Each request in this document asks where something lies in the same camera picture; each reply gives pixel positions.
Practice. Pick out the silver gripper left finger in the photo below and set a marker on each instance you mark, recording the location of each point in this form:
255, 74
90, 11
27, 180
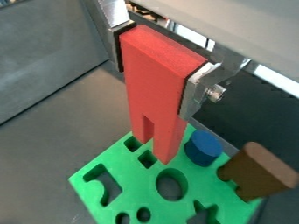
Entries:
116, 23

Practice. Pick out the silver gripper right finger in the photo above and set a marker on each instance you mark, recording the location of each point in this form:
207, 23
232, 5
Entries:
203, 84

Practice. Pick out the red double-square forked block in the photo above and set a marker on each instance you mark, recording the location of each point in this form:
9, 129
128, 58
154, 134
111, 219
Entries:
158, 65

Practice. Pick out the green shape sorter board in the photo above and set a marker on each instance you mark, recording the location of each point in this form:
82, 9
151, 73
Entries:
127, 183

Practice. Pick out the blue cylinder block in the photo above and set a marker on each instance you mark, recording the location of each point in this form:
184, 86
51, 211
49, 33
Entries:
203, 148

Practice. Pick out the brown arch-legged block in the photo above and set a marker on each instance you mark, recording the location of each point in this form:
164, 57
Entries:
259, 172

